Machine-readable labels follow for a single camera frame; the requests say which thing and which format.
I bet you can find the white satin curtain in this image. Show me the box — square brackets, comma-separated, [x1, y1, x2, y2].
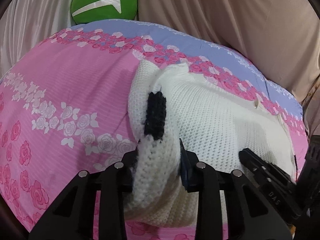
[1, 0, 75, 76]

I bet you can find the floral pink purple bedspread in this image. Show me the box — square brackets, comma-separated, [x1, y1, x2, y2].
[1, 20, 308, 231]

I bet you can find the green plush pillow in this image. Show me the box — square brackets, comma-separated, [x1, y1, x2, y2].
[71, 0, 138, 24]

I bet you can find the floral cream garment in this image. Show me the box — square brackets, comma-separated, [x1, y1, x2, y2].
[303, 79, 320, 139]

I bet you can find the white knit sweater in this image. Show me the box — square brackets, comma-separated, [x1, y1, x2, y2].
[124, 60, 296, 228]

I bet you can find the beige curtain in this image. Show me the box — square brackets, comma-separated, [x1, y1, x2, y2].
[138, 0, 319, 101]

